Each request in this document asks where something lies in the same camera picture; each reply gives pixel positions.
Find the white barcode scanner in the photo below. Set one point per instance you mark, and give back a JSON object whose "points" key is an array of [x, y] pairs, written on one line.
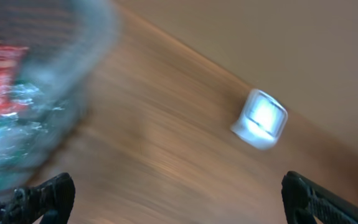
{"points": [[262, 120]]}

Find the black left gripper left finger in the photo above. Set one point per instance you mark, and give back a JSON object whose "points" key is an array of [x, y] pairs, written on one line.
{"points": [[50, 202]]}

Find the grey plastic basket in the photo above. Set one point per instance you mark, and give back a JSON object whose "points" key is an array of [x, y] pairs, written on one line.
{"points": [[66, 39]]}

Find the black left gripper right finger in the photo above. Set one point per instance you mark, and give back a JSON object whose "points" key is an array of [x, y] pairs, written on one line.
{"points": [[306, 202]]}

